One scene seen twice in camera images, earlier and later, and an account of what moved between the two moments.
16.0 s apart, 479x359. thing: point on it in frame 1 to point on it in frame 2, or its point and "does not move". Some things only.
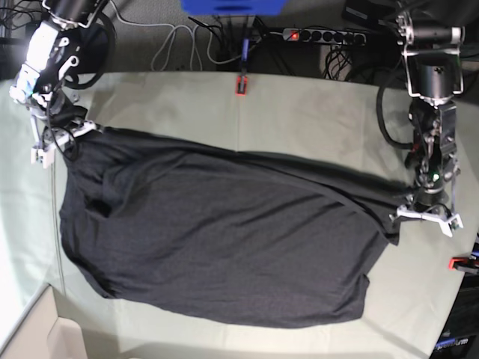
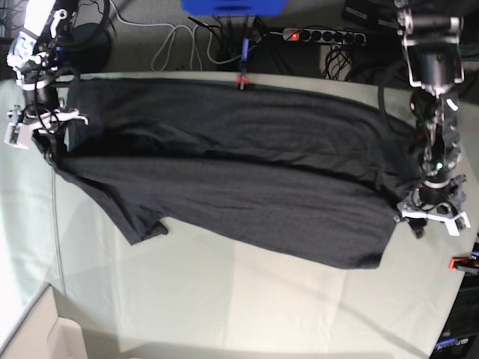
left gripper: [432, 206] does not move
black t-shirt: [242, 238] to [287, 173]
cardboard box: [42, 334] does not move
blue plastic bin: [233, 7] does not move
